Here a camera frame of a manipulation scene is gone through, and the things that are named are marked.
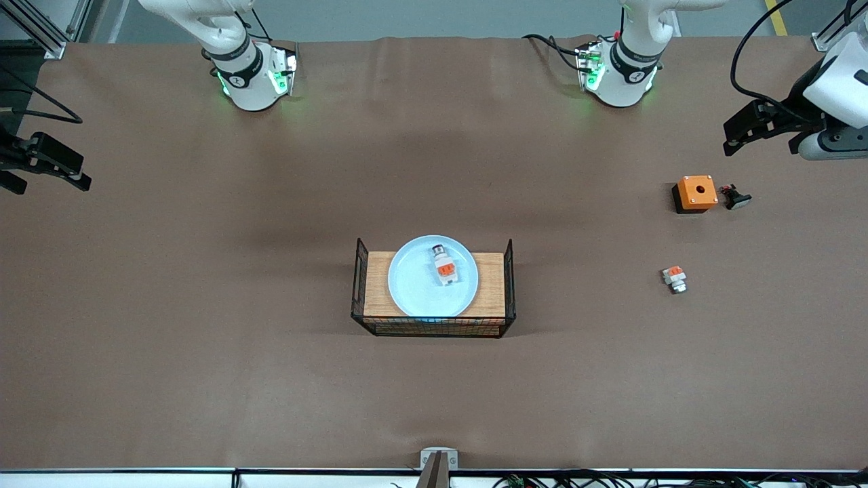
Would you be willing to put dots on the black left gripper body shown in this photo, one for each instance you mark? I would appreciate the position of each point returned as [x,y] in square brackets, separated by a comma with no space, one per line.
[797,112]

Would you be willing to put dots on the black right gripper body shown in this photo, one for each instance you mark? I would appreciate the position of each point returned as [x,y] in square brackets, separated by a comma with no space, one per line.
[8,152]

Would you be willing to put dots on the white orange button contact block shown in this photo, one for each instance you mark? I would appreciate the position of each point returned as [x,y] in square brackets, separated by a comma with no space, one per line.
[675,278]
[445,268]

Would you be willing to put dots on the light blue round plate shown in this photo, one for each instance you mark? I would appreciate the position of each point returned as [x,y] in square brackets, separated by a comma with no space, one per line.
[417,285]

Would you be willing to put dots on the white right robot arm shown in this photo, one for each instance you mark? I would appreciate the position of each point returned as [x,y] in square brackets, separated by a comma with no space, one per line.
[247,74]

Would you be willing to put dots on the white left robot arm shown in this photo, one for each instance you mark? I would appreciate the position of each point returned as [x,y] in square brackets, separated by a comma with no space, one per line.
[627,74]

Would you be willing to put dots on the black push button head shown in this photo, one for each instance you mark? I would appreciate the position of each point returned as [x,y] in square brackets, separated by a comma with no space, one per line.
[735,198]

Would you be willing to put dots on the brown table cover sheet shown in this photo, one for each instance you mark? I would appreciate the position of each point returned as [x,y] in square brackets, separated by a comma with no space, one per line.
[203,305]

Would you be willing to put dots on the wooden board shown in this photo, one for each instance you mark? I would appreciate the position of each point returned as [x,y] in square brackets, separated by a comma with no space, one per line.
[376,285]

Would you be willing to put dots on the orange button enclosure box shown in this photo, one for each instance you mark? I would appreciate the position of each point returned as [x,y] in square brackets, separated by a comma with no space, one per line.
[696,192]

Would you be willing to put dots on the aluminium frame profile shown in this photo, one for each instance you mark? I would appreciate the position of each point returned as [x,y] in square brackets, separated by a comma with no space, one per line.
[54,49]
[822,42]

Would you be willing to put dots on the white table edge rail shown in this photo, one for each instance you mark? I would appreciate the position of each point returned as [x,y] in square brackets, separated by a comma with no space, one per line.
[135,480]

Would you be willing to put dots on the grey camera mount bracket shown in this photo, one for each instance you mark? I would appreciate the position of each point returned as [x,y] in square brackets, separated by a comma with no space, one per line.
[439,461]

